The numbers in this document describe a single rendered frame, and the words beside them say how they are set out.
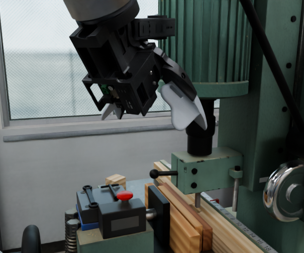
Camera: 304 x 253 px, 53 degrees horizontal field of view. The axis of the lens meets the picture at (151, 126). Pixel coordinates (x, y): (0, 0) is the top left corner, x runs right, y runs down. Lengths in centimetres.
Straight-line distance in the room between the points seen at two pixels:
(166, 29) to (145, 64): 9
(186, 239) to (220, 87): 27
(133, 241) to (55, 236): 162
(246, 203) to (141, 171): 131
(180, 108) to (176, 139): 170
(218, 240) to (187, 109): 30
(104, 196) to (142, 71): 33
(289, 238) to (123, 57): 56
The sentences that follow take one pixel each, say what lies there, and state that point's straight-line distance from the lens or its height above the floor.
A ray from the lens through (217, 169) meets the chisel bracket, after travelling 64.
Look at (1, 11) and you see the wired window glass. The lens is 197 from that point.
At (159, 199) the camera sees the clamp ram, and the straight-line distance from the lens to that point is 62.
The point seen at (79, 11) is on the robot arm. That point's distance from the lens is 33.
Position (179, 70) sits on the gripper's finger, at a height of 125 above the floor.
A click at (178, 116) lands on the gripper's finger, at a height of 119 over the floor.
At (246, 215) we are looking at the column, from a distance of 87.
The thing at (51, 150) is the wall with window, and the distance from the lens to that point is 196.
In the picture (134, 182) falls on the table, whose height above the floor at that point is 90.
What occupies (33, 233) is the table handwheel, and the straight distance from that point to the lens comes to 64.
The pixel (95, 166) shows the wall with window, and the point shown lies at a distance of 201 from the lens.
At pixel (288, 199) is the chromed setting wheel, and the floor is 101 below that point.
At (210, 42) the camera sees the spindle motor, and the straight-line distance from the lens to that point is 53.
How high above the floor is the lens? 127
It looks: 13 degrees down
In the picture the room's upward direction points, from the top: straight up
